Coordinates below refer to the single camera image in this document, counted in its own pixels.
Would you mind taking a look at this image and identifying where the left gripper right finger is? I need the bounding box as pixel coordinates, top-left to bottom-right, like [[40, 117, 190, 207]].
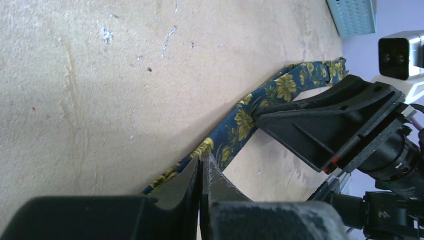
[[199, 153, 348, 240]]

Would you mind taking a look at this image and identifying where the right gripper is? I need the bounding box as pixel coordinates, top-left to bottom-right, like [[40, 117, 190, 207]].
[[253, 75, 424, 199]]

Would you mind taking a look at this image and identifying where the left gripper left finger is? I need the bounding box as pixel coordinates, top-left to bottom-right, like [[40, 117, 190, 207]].
[[1, 158, 200, 240]]

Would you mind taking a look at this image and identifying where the blue floral tie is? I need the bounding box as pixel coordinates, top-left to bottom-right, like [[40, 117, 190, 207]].
[[142, 57, 349, 195]]

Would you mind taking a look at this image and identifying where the light blue plastic basket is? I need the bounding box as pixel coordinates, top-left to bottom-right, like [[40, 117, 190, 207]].
[[326, 0, 377, 38]]

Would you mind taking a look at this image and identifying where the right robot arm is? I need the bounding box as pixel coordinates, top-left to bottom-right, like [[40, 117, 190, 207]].
[[252, 74, 424, 240]]

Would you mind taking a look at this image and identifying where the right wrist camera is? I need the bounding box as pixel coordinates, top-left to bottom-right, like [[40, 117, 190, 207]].
[[378, 30, 424, 81]]

